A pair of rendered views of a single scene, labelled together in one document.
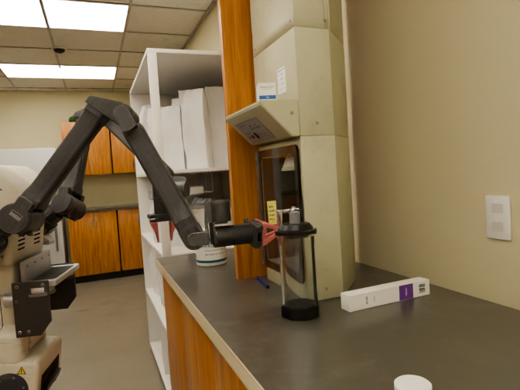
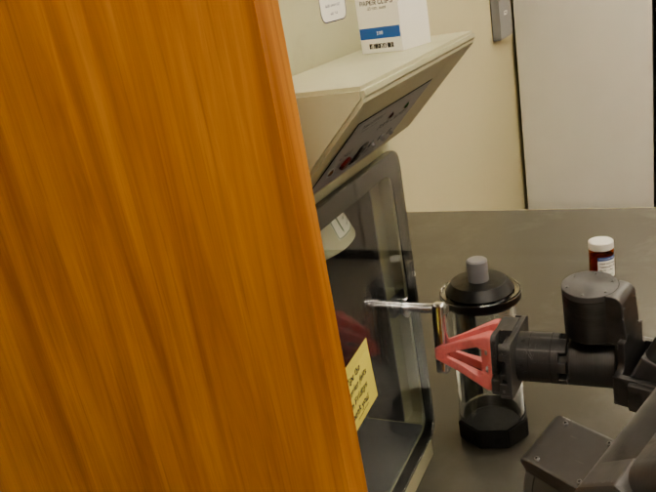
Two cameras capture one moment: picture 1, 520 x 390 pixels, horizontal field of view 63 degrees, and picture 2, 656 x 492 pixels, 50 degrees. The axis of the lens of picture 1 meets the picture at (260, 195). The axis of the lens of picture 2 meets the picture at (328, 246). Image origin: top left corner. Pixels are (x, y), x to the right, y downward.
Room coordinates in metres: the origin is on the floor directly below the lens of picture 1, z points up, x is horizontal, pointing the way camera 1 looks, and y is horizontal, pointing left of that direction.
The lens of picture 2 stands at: (1.79, 0.45, 1.58)
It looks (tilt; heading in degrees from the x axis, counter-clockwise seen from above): 20 degrees down; 230
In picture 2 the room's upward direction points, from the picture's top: 10 degrees counter-clockwise
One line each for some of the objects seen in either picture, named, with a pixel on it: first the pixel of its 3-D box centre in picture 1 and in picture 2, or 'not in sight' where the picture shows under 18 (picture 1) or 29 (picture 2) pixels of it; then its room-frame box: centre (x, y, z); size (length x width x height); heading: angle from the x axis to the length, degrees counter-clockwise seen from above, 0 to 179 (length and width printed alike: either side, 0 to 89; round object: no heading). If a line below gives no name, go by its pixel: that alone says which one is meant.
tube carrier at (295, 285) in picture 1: (298, 269); (486, 357); (1.09, -0.09, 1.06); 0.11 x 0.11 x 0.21
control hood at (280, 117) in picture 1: (258, 125); (378, 113); (1.31, -0.01, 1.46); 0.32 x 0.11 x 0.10; 21
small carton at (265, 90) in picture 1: (266, 94); (392, 17); (1.25, -0.04, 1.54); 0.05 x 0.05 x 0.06; 6
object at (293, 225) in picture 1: (295, 224); (478, 281); (1.09, -0.09, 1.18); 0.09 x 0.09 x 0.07
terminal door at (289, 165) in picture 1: (279, 211); (371, 358); (1.33, -0.06, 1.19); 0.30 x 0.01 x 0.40; 21
